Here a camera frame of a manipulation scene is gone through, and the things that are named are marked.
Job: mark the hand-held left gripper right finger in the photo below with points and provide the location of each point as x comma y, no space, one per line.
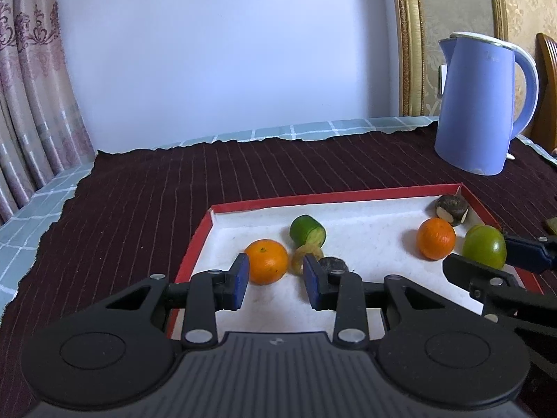
310,278

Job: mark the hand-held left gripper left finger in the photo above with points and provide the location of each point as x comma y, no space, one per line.
241,281

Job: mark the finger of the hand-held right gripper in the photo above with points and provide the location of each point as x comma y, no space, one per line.
478,276
526,250

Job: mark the yellow longan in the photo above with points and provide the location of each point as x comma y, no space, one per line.
299,262

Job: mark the round green fruit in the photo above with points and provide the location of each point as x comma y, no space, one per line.
483,246

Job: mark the orange mandarin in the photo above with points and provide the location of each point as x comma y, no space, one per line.
265,261
435,238

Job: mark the green cucumber piece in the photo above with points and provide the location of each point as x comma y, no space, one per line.
304,228

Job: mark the red cardboard tray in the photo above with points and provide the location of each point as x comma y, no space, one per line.
370,235

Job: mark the large dark smartphone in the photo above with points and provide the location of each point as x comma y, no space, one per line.
552,226

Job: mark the dark striped cloth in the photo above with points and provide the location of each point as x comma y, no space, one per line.
130,191

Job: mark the blue electric kettle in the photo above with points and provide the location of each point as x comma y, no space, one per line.
470,109

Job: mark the wooden chair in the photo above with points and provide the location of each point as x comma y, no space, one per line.
548,96

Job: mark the pink patterned curtain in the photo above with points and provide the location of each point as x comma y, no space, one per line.
30,96

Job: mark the gold wall moulding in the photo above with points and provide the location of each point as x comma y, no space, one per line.
498,0
409,30

